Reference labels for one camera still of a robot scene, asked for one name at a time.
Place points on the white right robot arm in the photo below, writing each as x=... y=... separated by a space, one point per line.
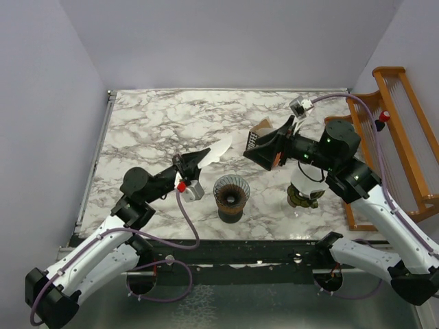
x=330 y=163

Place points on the red and black bottle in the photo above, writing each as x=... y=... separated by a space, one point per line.
x=382 y=119

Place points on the orange wooden rack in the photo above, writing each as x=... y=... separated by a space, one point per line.
x=408 y=143

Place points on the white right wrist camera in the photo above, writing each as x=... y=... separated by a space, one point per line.
x=301 y=108

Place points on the green glass dripper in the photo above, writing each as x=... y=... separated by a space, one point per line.
x=296 y=199

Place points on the black front table rail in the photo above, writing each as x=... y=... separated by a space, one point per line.
x=227 y=262

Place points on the round wooden dripper base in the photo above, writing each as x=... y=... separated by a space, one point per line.
x=230 y=208

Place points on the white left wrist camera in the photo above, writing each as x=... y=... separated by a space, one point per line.
x=192 y=191

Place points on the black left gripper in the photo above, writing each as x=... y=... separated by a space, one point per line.
x=187 y=165

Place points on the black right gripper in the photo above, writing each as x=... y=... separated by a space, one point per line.
x=264 y=153

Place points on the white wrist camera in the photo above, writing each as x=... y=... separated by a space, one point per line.
x=301 y=108
x=192 y=191

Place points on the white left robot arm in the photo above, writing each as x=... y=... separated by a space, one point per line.
x=117 y=245

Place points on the grey ribbed glass dripper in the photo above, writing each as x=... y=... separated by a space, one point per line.
x=231 y=187

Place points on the coffee paper filter box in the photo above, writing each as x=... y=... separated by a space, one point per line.
x=252 y=137

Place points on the white paper coffee filter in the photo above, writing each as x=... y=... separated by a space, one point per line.
x=309 y=181

